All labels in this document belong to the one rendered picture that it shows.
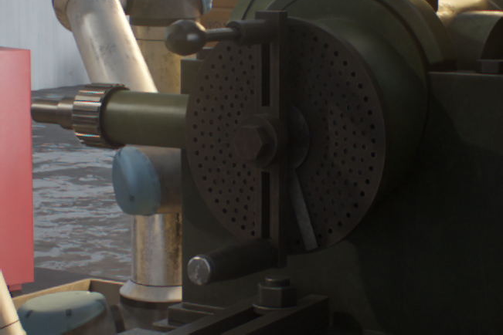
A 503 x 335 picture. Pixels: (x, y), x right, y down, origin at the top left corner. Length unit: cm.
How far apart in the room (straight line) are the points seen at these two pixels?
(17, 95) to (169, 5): 309
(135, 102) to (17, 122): 436
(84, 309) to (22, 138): 308
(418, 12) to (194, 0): 141
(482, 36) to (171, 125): 26
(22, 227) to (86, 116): 439
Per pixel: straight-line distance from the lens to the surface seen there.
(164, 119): 140
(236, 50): 133
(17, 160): 579
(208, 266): 123
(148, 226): 276
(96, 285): 385
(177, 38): 119
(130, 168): 221
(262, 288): 137
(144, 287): 278
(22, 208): 582
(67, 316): 273
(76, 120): 146
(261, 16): 129
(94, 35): 250
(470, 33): 139
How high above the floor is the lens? 133
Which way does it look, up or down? 7 degrees down
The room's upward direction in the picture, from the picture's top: straight up
